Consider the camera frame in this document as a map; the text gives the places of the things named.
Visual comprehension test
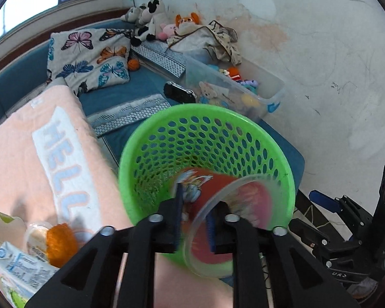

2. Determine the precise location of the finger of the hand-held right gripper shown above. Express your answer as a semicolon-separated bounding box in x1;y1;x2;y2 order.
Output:
309;190;374;241
289;217;332;257

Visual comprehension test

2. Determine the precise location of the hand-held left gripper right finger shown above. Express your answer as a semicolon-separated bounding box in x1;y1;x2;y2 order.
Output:
207;200;361;308

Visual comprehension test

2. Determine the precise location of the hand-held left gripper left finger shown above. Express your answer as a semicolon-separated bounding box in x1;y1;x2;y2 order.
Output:
25;183;185;308

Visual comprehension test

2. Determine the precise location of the red printed plastic cup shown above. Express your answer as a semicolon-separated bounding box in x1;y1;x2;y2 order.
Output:
168;167;281;279

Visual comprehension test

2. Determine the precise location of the green plastic mesh basket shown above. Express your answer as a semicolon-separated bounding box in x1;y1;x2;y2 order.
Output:
118;103;296;268

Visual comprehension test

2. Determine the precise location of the blue white milk carton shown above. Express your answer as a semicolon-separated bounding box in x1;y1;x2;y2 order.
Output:
0;242;60;299

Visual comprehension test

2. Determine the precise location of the blue white patterned cloth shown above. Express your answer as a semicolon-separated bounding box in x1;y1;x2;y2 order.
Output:
86;94;172;138
131;43;188;78

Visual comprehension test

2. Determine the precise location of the black handheld device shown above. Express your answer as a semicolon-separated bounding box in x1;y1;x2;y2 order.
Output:
163;81;197;104

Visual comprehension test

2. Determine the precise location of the clear plastic storage bin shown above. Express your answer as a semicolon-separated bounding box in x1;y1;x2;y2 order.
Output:
183;53;287;126

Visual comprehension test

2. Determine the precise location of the teddy bear picture card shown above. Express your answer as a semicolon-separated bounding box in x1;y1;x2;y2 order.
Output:
199;82;228;106

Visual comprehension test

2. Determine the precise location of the yellow toy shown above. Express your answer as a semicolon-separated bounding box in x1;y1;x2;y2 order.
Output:
240;93;261;108

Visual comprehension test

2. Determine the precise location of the blue sofa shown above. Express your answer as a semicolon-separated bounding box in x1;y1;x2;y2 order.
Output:
0;17;305;199

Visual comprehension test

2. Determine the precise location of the clear jelly cup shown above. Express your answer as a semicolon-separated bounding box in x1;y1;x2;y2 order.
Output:
25;221;56;262

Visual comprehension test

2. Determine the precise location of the beige crumpled clothing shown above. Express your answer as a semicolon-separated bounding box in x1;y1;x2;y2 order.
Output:
166;20;243;66

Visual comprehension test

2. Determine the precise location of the pink printed blanket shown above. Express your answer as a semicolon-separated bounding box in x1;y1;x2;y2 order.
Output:
0;85;235;308

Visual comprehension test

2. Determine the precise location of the pink plush toy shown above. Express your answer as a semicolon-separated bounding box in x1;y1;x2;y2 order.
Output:
157;22;177;42

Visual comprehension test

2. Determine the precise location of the butterfly print pillow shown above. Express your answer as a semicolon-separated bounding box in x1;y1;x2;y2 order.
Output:
46;28;133;97

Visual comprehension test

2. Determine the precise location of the orange fox plush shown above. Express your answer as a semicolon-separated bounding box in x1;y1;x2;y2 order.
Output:
174;12;202;36

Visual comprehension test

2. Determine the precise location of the black white cow plush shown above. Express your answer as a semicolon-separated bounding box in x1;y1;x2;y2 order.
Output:
130;0;169;47

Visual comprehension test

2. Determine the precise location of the grey plush toy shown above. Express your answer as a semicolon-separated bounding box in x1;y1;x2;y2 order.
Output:
120;6;145;24

